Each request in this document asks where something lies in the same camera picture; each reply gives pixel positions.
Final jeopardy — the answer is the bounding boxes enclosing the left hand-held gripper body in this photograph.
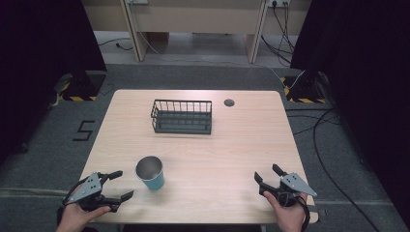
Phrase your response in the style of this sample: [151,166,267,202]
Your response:
[69,172,121,213]

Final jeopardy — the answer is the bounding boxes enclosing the blue cup with metal inside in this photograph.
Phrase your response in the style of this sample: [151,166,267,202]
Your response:
[134,156,165,191]

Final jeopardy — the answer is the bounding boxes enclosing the black cable with plug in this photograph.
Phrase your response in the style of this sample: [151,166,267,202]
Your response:
[98,37,134,52]

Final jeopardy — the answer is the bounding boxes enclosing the person's right hand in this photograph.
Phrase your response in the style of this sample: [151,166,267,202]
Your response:
[262,190,308,232]

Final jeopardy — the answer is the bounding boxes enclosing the black curtain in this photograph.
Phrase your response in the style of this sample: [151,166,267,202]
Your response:
[289,0,410,228]
[0,0,108,166]

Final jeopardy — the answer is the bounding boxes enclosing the white wall socket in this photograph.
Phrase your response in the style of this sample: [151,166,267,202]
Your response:
[267,0,291,9]

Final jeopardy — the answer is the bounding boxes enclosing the long black floor cable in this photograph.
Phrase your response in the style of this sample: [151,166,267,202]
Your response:
[284,107,382,232]

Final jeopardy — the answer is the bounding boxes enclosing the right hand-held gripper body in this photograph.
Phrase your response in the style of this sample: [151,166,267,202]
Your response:
[269,172,318,208]

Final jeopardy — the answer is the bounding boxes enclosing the black stand base, hazard tape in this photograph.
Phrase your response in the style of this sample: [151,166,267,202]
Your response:
[52,72,107,102]
[279,71,329,105]

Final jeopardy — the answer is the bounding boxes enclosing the black gripper strap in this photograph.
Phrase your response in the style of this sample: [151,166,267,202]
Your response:
[297,195,311,232]
[56,181,85,223]

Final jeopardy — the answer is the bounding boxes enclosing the bundle of black cables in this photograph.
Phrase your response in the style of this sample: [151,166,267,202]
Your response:
[260,3,296,68]

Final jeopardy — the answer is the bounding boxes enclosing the black wire basket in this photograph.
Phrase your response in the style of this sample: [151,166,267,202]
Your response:
[150,99,214,135]

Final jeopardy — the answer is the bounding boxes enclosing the person's left hand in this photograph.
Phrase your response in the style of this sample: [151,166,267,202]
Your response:
[55,203,112,232]

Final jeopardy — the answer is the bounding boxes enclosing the beige wooden desk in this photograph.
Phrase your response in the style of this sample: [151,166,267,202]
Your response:
[80,0,312,64]

